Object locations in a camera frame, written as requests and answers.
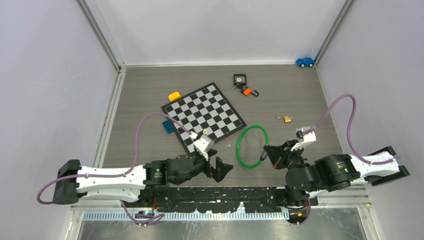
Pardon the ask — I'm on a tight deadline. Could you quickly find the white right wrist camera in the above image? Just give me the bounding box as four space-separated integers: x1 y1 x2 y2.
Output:
290 126 317 152

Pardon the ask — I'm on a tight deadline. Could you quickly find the black white chessboard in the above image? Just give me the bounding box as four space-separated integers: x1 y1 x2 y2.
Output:
161 82 247 143

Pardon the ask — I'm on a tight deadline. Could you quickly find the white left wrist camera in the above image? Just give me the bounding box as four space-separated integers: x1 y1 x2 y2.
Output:
189 131 215 162

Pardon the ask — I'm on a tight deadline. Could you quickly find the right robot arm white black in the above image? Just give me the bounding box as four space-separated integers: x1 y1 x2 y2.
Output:
263 140 410 207

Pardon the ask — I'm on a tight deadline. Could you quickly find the black square key tag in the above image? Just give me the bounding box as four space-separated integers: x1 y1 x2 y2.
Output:
233 73 247 86

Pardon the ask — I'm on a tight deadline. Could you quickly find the green cable lock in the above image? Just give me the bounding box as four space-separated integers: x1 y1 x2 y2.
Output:
236 124 270 169

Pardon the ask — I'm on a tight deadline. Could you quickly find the yellow toy block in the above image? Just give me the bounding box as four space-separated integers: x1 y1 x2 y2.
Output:
168 91 182 103

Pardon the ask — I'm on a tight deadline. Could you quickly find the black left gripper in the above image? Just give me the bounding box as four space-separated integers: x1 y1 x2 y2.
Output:
174 148 233 186

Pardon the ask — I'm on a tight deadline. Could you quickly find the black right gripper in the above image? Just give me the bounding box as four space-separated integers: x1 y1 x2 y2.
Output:
262 139 307 170

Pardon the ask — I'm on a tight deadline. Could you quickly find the aluminium frame rail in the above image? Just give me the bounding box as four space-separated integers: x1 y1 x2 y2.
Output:
78 185 371 222

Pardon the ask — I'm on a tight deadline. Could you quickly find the blue lego brick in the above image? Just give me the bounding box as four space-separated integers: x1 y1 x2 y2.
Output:
162 120 175 134

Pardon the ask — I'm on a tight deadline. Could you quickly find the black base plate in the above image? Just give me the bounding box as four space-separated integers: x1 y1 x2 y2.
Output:
125 186 310 214

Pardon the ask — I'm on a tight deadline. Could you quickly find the orange black padlock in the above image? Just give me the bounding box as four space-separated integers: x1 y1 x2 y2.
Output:
240 86 259 97

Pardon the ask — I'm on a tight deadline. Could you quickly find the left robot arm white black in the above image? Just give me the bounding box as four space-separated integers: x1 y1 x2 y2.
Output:
52 155 233 207

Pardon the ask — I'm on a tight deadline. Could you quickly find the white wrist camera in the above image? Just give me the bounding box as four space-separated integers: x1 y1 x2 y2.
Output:
189 131 215 162
290 126 317 152

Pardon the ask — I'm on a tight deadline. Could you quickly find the brass padlock with steel shackle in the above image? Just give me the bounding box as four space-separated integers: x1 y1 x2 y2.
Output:
275 113 294 123

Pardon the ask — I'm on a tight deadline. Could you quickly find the blue toy car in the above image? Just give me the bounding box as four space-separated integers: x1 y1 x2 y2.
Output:
295 57 316 68

